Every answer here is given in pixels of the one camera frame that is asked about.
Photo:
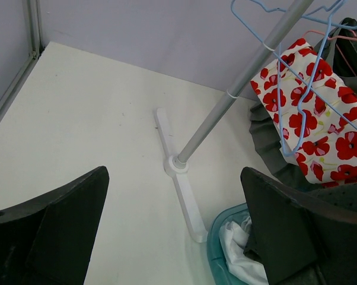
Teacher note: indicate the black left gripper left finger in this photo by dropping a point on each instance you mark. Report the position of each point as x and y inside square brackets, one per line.
[49, 239]

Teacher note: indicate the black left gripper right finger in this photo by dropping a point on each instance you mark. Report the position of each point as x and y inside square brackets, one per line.
[300, 239]

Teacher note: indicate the white skirt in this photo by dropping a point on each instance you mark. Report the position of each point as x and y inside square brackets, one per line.
[233, 237]

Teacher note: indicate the dark grey dotted skirt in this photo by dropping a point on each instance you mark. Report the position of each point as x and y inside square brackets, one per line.
[343, 196]

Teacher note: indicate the teal plastic basin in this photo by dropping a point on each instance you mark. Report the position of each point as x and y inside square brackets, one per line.
[215, 254]

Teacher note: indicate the red poppy print skirt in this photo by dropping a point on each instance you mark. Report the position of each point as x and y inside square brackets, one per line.
[328, 155]

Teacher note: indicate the pink hanger with poppy skirt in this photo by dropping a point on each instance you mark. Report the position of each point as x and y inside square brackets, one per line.
[340, 52]

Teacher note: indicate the silver clothes rack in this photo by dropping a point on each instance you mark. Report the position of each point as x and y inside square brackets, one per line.
[175, 163]

